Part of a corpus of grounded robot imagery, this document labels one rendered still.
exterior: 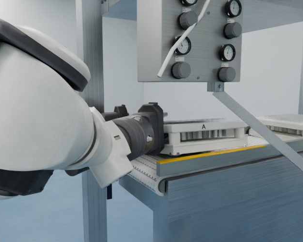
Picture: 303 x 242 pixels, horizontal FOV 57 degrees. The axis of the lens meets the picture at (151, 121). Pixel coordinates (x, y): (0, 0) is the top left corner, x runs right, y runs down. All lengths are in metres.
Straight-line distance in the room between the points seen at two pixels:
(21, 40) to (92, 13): 0.64
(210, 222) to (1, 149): 0.67
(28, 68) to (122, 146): 0.29
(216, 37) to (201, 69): 0.08
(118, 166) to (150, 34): 0.28
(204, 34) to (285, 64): 3.57
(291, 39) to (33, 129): 4.03
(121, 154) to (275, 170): 0.54
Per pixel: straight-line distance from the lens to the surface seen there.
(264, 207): 0.98
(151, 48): 0.59
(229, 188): 0.77
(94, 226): 0.94
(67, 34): 5.98
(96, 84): 0.83
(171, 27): 0.58
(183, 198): 0.68
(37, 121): 0.23
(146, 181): 0.68
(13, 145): 0.23
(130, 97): 6.48
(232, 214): 0.88
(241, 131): 0.79
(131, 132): 0.52
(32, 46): 0.23
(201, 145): 0.69
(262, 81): 4.34
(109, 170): 0.47
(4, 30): 0.23
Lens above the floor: 1.15
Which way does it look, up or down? 8 degrees down
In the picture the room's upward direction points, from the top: straight up
